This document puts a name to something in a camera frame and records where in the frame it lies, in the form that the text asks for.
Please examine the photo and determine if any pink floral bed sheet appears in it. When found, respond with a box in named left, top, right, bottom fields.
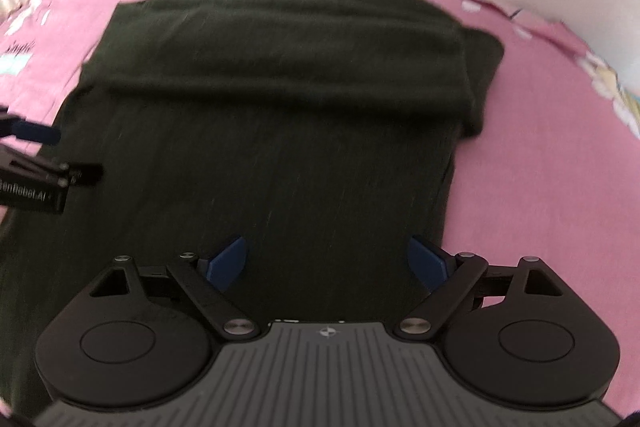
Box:
left=1, top=0, right=639, bottom=414

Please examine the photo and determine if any black knit garment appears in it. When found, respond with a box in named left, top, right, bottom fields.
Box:
left=1, top=0, right=503, bottom=416

